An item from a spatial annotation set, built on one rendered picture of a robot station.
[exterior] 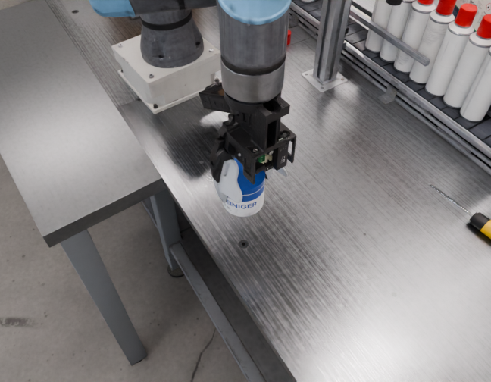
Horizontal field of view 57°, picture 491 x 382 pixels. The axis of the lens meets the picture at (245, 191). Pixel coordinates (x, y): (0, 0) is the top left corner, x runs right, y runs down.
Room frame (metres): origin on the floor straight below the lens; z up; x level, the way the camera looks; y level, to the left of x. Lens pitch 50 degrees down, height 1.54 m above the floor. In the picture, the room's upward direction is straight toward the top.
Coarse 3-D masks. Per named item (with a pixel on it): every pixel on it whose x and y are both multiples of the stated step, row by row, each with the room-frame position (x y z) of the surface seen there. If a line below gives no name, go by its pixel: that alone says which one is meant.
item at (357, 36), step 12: (312, 12) 1.21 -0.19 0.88; (348, 24) 1.14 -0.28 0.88; (360, 24) 1.14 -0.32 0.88; (348, 36) 1.08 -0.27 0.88; (360, 36) 1.08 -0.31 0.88; (360, 48) 1.03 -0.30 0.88; (372, 60) 0.98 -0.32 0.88; (396, 72) 0.92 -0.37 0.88; (408, 84) 0.87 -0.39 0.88; (432, 96) 0.83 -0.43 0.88; (444, 108) 0.79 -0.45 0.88; (456, 120) 0.75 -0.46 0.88; (480, 132) 0.71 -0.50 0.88
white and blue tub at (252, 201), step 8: (240, 168) 0.48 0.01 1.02; (240, 176) 0.46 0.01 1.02; (256, 176) 0.46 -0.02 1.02; (264, 176) 0.46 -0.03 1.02; (240, 184) 0.44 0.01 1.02; (248, 184) 0.44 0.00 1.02; (256, 184) 0.44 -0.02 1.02; (248, 192) 0.43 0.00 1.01; (256, 192) 0.44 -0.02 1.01; (232, 200) 0.44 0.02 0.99; (248, 200) 0.43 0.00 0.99; (256, 200) 0.44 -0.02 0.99; (232, 208) 0.44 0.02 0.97; (240, 208) 0.43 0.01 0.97; (248, 208) 0.43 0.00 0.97; (256, 208) 0.44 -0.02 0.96; (240, 216) 0.43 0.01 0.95
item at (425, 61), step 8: (352, 8) 1.07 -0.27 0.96; (352, 16) 1.06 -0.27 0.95; (360, 16) 1.04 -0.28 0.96; (368, 24) 1.01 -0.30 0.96; (376, 24) 1.00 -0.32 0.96; (376, 32) 0.98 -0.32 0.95; (384, 32) 0.97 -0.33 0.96; (392, 40) 0.94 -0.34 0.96; (400, 40) 0.93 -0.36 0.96; (400, 48) 0.91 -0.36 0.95; (408, 48) 0.90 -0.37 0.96; (416, 56) 0.87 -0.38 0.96; (424, 56) 0.87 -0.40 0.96; (424, 64) 0.85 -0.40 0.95
